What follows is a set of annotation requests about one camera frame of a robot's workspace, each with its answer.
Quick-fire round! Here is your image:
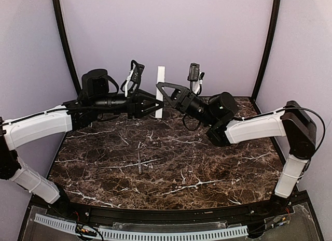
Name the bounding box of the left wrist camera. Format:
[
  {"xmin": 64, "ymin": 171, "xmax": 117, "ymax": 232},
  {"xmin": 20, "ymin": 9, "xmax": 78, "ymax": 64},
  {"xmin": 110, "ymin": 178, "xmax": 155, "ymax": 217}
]
[{"xmin": 130, "ymin": 60, "xmax": 145, "ymax": 83}]

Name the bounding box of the black corner post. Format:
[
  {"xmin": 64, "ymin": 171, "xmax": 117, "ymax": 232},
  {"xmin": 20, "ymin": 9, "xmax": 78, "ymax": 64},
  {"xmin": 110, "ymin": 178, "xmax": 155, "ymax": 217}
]
[
  {"xmin": 251, "ymin": 0, "xmax": 281, "ymax": 102},
  {"xmin": 52, "ymin": 0, "xmax": 81, "ymax": 95}
]

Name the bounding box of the white left cable duct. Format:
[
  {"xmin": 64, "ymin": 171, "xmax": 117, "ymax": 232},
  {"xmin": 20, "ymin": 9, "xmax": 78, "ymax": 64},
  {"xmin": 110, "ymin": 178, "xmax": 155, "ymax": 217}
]
[{"xmin": 34, "ymin": 214, "xmax": 76, "ymax": 235}]

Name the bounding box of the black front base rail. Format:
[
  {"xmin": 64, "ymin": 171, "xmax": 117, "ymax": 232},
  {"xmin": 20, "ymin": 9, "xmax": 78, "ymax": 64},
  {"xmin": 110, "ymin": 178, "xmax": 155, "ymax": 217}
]
[{"xmin": 25, "ymin": 191, "xmax": 312, "ymax": 230}]

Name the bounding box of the white cable duct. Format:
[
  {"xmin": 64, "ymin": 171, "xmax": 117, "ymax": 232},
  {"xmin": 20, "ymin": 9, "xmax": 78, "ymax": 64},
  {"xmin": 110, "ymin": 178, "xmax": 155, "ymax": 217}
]
[
  {"xmin": 34, "ymin": 214, "xmax": 76, "ymax": 235},
  {"xmin": 99, "ymin": 226, "xmax": 248, "ymax": 241}
]

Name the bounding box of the white right cable duct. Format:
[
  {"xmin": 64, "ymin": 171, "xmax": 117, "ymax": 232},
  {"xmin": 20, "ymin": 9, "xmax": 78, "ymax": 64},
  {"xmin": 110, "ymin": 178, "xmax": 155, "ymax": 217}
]
[{"xmin": 99, "ymin": 226, "xmax": 248, "ymax": 241}]

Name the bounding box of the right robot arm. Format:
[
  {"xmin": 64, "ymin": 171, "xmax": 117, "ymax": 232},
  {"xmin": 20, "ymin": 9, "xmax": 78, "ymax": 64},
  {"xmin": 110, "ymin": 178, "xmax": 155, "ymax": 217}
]
[{"xmin": 156, "ymin": 82, "xmax": 321, "ymax": 207}]

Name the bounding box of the black left corner post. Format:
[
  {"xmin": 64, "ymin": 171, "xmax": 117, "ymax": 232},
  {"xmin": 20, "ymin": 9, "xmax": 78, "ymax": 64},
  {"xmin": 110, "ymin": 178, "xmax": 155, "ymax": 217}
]
[{"xmin": 52, "ymin": 0, "xmax": 81, "ymax": 95}]

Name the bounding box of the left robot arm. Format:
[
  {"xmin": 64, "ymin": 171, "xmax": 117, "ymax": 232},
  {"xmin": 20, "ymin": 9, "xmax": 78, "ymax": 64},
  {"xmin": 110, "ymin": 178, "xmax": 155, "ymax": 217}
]
[{"xmin": 1, "ymin": 65, "xmax": 164, "ymax": 217}]

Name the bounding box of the white remote control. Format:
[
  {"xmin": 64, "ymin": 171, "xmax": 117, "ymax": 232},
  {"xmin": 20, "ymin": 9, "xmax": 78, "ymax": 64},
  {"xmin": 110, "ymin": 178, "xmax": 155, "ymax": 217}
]
[{"xmin": 155, "ymin": 66, "xmax": 167, "ymax": 119}]

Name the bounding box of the black right corner post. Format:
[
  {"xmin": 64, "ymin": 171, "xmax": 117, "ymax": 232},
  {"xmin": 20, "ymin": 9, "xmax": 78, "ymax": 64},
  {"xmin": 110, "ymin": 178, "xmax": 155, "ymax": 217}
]
[{"xmin": 251, "ymin": 0, "xmax": 281, "ymax": 102}]

